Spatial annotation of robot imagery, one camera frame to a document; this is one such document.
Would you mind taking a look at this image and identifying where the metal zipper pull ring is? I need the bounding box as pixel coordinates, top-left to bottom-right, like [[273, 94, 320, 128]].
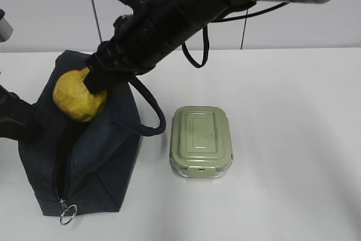
[[58, 199, 78, 226]]

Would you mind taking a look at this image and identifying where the green lid glass lunch box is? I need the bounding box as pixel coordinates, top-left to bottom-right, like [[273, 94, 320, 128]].
[[169, 106, 234, 178]]

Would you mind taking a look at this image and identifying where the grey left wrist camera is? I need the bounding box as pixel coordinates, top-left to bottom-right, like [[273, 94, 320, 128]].
[[0, 9, 14, 43]]

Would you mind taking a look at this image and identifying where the yellow pear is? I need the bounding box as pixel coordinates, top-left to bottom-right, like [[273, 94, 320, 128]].
[[52, 68, 108, 122]]

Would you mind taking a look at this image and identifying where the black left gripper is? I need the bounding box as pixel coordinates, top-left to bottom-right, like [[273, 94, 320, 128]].
[[1, 86, 44, 142]]

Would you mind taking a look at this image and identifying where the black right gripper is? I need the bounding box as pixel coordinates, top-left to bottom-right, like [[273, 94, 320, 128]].
[[83, 14, 169, 94]]

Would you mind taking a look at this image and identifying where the dark navy fabric lunch bag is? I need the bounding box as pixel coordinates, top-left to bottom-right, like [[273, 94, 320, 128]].
[[18, 50, 166, 217]]

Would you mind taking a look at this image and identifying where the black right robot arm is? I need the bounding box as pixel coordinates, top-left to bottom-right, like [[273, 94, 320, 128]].
[[84, 0, 330, 94]]

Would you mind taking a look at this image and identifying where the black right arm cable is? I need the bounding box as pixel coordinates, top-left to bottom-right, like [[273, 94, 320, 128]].
[[181, 1, 291, 69]]

